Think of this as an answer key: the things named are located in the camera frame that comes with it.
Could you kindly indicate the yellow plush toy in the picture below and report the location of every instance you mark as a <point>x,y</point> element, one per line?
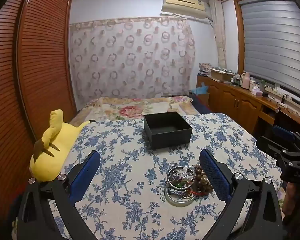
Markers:
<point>55,140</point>

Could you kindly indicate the pink tissue box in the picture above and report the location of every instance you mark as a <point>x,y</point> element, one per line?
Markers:
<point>257,91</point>

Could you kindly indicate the pink thermos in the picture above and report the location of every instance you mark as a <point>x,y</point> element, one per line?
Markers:
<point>245,81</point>

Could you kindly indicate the green bead jewelry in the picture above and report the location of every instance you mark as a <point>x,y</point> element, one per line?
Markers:
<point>180,185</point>

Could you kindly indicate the wooden cabinet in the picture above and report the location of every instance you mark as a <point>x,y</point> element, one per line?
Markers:
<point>240,102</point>

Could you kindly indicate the cream air conditioner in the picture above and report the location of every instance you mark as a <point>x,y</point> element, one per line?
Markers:
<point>182,5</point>

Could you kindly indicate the dark blue cloth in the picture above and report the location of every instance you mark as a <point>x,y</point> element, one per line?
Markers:
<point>200,103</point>

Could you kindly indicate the blue bag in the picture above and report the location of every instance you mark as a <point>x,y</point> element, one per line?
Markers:
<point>200,89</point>

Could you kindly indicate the black box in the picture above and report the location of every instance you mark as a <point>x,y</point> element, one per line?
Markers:
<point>165,137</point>

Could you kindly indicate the cardboard box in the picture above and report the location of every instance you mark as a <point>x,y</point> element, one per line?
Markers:
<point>221,76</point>

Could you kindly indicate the grey window blind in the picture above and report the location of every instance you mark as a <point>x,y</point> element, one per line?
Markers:
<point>275,42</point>

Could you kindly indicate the white jar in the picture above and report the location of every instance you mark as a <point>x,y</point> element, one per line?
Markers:
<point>252,85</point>

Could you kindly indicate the white power strip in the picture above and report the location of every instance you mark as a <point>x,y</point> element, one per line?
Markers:
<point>281,101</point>

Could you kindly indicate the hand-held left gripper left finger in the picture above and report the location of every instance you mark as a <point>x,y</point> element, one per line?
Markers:
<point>86,173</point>

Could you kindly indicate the pale drawn curtain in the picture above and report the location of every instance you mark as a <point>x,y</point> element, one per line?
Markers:
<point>218,35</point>

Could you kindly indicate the wooden louvered wardrobe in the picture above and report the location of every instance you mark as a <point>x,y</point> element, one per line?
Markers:
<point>40,67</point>

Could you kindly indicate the pile of papers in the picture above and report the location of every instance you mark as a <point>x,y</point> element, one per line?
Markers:
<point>204,69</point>

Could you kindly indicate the person's right hand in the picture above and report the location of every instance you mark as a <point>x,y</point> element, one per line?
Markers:
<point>293,200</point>

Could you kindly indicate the thin silver bangles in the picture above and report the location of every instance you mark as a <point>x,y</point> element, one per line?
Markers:
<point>171,185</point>

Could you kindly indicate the floral bed blanket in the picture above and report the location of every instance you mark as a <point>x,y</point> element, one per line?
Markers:
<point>120,108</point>

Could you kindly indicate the blue floral tablecloth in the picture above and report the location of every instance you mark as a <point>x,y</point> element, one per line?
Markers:
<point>130,180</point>

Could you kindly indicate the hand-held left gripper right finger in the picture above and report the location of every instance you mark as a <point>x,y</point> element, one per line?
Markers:
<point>215,177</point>

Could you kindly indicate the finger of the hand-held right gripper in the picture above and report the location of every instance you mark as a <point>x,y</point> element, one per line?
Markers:
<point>270,145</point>
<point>283,132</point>

